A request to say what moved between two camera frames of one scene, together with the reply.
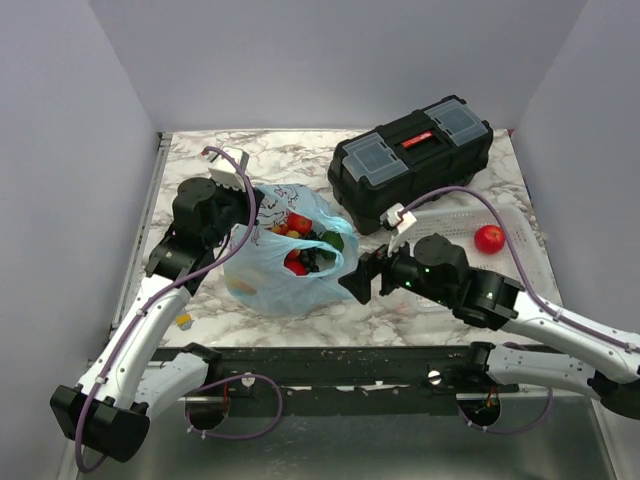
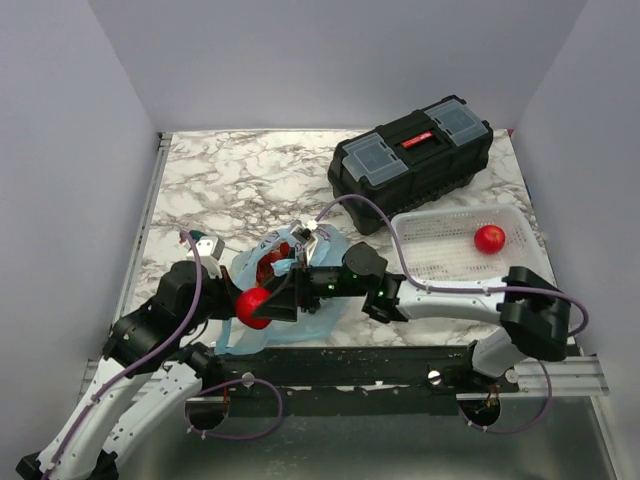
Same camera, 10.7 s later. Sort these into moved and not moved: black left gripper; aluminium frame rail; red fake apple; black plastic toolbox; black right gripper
Moved: black right gripper; black left gripper
Not moved: red fake apple; black plastic toolbox; aluminium frame rail
